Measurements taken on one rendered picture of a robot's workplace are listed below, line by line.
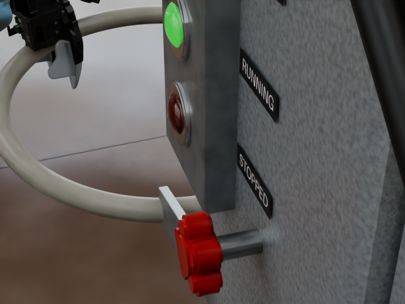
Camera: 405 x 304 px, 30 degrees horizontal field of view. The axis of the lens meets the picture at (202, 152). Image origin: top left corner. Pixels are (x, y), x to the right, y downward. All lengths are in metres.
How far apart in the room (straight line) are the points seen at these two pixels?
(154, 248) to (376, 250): 2.05
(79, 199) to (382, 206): 0.69
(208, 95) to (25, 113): 2.66
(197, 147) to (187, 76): 0.04
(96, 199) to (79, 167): 1.75
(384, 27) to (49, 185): 0.77
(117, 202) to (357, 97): 0.68
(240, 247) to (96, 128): 2.51
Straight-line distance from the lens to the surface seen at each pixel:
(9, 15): 1.01
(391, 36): 0.19
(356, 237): 0.26
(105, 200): 0.90
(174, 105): 0.39
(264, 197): 0.34
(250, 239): 0.36
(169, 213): 0.85
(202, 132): 0.37
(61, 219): 2.44
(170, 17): 0.37
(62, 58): 1.20
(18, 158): 0.97
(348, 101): 0.25
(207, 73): 0.35
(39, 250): 2.34
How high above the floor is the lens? 1.52
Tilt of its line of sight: 34 degrees down
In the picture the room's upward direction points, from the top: straight up
